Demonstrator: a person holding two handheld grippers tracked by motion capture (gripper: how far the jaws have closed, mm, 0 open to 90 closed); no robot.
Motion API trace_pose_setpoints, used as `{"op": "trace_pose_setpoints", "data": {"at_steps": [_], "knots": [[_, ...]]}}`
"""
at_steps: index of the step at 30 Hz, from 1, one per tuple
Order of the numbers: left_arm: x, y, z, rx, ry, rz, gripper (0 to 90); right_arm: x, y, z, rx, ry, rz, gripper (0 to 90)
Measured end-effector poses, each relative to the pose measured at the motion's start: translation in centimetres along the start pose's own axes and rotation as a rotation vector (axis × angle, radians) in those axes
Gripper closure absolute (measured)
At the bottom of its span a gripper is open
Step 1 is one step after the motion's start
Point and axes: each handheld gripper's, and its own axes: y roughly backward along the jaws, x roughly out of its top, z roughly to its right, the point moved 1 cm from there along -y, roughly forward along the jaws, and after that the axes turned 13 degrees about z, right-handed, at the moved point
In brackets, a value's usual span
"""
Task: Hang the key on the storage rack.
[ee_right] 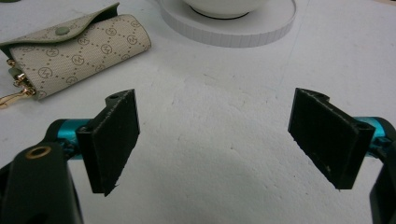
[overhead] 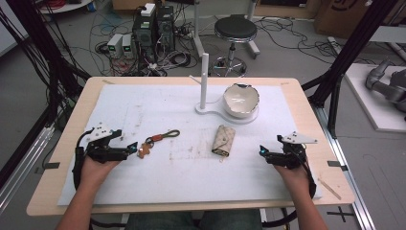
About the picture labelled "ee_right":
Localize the beige patterned key pouch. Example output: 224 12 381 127
0 2 152 101

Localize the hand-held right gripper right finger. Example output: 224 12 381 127
288 87 396 190

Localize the gold clasp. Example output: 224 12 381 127
0 59 37 110

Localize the white round coaster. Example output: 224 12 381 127
158 0 298 49

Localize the white bowl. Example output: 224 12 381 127
182 0 271 21

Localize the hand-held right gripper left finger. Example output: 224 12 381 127
44 89 141 197

